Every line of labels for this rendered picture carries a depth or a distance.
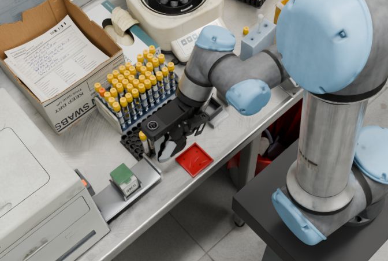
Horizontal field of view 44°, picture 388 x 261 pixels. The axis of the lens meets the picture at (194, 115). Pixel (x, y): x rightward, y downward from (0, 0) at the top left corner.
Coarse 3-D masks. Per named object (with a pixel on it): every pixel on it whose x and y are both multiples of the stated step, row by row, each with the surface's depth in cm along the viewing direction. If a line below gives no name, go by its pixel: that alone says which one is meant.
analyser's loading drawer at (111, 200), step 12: (144, 156) 114; (132, 168) 115; (144, 168) 114; (156, 168) 112; (144, 180) 113; (156, 180) 113; (108, 192) 112; (120, 192) 108; (96, 204) 110; (108, 204) 110; (120, 204) 110; (108, 216) 108
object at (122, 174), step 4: (124, 164) 108; (116, 168) 107; (120, 168) 107; (124, 168) 107; (128, 168) 107; (112, 172) 107; (116, 172) 107; (120, 172) 107; (124, 172) 107; (128, 172) 107; (112, 176) 106; (116, 176) 106; (120, 176) 106; (124, 176) 106; (128, 176) 106; (116, 180) 106; (120, 180) 106; (124, 180) 106; (128, 180) 106; (120, 184) 105
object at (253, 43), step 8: (264, 24) 129; (272, 24) 129; (256, 32) 127; (264, 32) 127; (272, 32) 129; (248, 40) 126; (256, 40) 126; (264, 40) 128; (272, 40) 133; (248, 48) 127; (256, 48) 127; (264, 48) 132; (240, 56) 132; (248, 56) 129
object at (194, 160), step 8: (192, 144) 121; (184, 152) 120; (192, 152) 120; (200, 152) 120; (176, 160) 119; (184, 160) 119; (192, 160) 119; (200, 160) 119; (208, 160) 119; (184, 168) 118; (192, 168) 118; (200, 168) 118; (192, 176) 116
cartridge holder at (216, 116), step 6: (210, 102) 127; (216, 102) 125; (210, 108) 126; (216, 108) 126; (222, 108) 124; (210, 114) 122; (216, 114) 124; (222, 114) 125; (228, 114) 125; (210, 120) 123; (216, 120) 124; (222, 120) 125
